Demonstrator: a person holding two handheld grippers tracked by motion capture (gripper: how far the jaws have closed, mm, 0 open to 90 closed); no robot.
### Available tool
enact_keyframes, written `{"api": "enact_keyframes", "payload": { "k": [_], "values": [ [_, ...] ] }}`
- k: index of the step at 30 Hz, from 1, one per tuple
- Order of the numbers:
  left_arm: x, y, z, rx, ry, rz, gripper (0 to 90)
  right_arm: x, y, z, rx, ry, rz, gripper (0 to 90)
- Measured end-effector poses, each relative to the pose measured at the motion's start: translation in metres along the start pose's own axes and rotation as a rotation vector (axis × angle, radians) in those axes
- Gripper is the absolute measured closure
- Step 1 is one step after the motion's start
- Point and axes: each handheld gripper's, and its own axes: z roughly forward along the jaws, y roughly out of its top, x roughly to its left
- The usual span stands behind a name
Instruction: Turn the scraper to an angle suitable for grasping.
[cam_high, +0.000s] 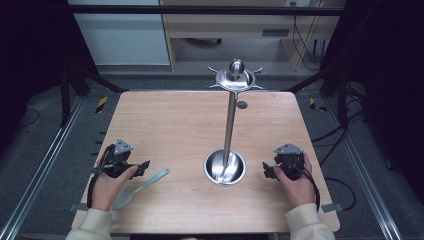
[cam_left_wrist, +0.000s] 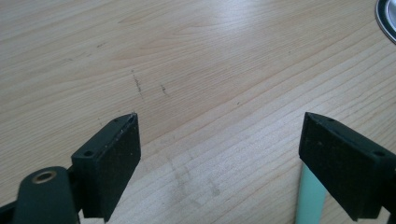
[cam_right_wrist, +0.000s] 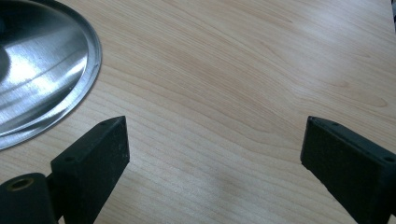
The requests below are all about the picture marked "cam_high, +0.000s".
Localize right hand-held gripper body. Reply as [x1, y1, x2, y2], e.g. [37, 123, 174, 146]
[273, 142, 306, 182]

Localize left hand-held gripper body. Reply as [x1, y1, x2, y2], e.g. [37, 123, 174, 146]
[92, 138, 142, 179]

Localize teal handled silicone spatula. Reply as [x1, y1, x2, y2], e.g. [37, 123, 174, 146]
[111, 168, 171, 210]

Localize stainless steel utensil rack stand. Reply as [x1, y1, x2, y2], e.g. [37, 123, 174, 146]
[203, 58, 265, 186]

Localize person's right hand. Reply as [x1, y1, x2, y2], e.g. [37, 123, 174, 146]
[273, 153, 316, 209]

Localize person's left hand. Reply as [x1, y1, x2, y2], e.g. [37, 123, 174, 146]
[91, 165, 139, 212]

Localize yellow black striped marker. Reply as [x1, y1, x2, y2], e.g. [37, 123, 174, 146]
[95, 96, 109, 114]
[308, 97, 328, 113]

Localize black metal stand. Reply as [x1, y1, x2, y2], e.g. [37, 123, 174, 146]
[59, 63, 129, 128]
[286, 59, 351, 129]

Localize white cabinet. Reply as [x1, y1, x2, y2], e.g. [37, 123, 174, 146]
[66, 0, 171, 66]

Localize wooden desk furniture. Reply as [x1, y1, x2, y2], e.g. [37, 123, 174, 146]
[159, 0, 348, 72]

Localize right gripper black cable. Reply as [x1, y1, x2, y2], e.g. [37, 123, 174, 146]
[282, 161, 321, 212]

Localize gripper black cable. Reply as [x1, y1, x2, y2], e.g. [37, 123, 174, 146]
[282, 161, 321, 212]
[86, 143, 116, 209]

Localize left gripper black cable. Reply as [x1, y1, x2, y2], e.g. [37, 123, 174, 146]
[86, 143, 116, 209]

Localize black floor cables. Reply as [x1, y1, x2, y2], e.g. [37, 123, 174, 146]
[311, 79, 368, 212]

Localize grey table bracket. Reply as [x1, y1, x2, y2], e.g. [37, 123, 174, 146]
[321, 202, 345, 213]
[68, 202, 88, 213]

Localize aluminium floor rail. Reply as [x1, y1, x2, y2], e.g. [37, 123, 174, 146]
[324, 99, 404, 240]
[0, 96, 86, 240]

